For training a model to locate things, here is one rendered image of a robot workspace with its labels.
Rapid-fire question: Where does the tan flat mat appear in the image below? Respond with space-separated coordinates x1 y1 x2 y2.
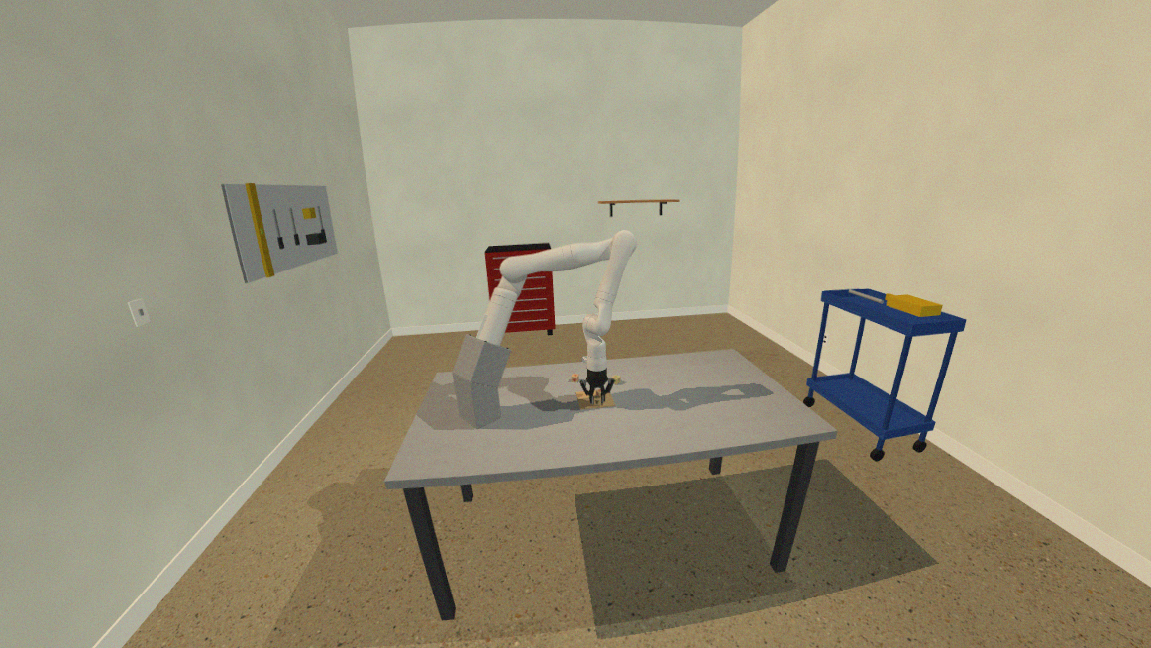
576 391 615 410

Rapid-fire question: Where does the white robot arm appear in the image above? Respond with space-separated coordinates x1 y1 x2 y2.
477 230 637 372

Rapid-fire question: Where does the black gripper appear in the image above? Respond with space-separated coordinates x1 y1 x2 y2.
580 368 613 405

